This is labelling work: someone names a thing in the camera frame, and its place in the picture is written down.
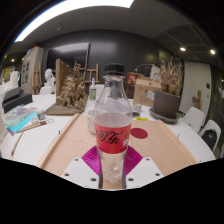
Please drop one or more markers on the grey plant saucer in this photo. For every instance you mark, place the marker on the grey plant saucer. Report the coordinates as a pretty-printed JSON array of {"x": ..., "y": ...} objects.
[{"x": 156, "y": 116}]

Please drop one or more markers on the golden sculpture on wooden base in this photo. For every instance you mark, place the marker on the golden sculpture on wooden base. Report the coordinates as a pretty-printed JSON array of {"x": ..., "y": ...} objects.
[{"x": 71, "y": 91}]

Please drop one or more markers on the white plaster bust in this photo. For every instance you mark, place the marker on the white plaster bust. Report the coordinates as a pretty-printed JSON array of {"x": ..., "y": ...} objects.
[{"x": 50, "y": 78}]

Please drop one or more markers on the round ceiling spotlight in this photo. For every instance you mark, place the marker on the round ceiling spotlight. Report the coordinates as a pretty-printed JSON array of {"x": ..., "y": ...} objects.
[
  {"x": 182, "y": 49},
  {"x": 212, "y": 51}
]

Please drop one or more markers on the beige cabinet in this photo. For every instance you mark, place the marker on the beige cabinet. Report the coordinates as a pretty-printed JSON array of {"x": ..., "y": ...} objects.
[{"x": 30, "y": 68}]

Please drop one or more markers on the small white bowl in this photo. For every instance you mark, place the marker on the small white bowl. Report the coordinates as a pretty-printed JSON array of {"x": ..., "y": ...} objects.
[{"x": 136, "y": 107}]

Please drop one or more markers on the flat round red coaster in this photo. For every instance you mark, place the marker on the flat round red coaster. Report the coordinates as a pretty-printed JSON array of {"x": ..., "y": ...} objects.
[{"x": 139, "y": 133}]

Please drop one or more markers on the upright wooden panel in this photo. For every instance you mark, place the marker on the upright wooden panel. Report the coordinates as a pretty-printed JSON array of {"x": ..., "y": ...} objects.
[{"x": 61, "y": 75}]

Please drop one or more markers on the long ceiling light panel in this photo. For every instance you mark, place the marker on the long ceiling light panel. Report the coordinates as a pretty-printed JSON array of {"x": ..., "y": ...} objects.
[{"x": 66, "y": 8}]

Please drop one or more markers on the brown cardboard box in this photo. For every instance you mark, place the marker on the brown cardboard box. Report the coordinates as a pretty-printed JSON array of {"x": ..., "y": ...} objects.
[{"x": 143, "y": 91}]

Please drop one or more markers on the small paint jar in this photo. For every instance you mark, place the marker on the small paint jar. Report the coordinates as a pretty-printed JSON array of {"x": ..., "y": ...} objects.
[{"x": 40, "y": 115}]

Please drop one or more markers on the red box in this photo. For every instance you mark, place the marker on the red box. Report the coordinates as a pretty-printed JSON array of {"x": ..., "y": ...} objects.
[{"x": 132, "y": 78}]

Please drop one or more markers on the small white spray bottle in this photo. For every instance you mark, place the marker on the small white spray bottle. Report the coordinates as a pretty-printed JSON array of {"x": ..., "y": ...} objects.
[{"x": 92, "y": 90}]

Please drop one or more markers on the wooden figure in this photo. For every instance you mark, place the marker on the wooden figure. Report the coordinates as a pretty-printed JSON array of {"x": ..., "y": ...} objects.
[{"x": 197, "y": 99}]

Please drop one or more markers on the clear red-label drink bottle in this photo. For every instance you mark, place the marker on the clear red-label drink bottle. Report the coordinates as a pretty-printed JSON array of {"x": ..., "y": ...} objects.
[{"x": 112, "y": 140}]

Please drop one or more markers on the thin wooden stick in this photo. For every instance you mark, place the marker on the thin wooden stick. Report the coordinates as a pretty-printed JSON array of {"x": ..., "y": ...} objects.
[{"x": 16, "y": 145}]

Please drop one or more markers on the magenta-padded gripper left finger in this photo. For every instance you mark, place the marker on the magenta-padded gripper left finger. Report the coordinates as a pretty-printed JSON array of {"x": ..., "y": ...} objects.
[{"x": 78, "y": 171}]

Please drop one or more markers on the dried plant in grey pot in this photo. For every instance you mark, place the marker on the dried plant in grey pot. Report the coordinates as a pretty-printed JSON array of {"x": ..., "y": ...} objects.
[{"x": 167, "y": 100}]

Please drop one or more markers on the black case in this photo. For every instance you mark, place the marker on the black case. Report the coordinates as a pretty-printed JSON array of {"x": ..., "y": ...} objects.
[{"x": 15, "y": 98}]

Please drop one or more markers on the wooden drawing board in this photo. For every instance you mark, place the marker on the wooden drawing board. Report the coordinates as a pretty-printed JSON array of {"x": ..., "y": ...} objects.
[{"x": 76, "y": 140}]

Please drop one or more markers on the wooden easel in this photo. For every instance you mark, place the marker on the wooden easel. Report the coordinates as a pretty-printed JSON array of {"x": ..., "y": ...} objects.
[{"x": 90, "y": 74}]

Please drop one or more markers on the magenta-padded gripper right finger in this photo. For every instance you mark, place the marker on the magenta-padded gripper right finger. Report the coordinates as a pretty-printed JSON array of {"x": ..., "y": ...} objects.
[{"x": 145, "y": 171}]

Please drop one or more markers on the white chair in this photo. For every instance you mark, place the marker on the white chair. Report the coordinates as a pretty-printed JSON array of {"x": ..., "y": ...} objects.
[
  {"x": 194, "y": 118},
  {"x": 210, "y": 133}
]

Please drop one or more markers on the black wall screen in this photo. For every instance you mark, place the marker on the black wall screen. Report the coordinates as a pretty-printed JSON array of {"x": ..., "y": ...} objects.
[{"x": 68, "y": 55}]

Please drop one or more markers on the yellow flat piece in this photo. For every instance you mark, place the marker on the yellow flat piece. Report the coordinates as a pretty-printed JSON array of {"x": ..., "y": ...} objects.
[{"x": 141, "y": 118}]

